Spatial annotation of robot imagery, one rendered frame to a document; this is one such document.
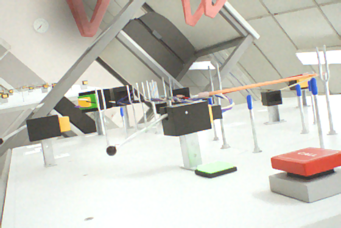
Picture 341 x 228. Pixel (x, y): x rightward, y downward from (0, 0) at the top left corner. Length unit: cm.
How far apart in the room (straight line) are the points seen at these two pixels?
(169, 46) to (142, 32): 13
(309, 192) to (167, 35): 138
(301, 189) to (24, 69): 779
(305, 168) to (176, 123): 22
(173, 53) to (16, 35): 654
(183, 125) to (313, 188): 22
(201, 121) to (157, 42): 114
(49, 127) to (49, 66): 732
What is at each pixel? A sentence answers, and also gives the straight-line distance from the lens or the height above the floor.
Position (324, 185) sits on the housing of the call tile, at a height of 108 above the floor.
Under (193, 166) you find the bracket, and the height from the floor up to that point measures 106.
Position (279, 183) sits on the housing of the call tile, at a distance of 39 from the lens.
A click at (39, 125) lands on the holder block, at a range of 82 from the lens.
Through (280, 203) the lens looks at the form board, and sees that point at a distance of 37.
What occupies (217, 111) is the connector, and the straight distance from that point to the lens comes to 56.
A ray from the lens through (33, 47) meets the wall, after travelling 810.
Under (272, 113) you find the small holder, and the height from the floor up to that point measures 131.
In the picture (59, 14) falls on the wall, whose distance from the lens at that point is 825.
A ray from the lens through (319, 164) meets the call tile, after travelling 37.
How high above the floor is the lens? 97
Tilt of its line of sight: 13 degrees up
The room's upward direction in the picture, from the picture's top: 38 degrees clockwise
